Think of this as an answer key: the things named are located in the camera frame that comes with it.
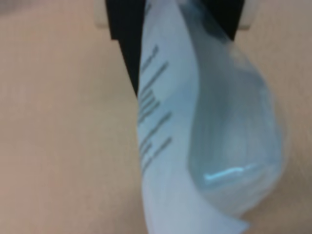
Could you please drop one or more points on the brown cardboard sheet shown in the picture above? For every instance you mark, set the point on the brown cardboard sheet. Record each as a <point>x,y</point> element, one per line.
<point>61,122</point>

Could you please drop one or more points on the white Fuhrmann gauze packet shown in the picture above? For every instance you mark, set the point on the white Fuhrmann gauze packet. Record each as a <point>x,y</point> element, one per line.
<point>168,122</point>

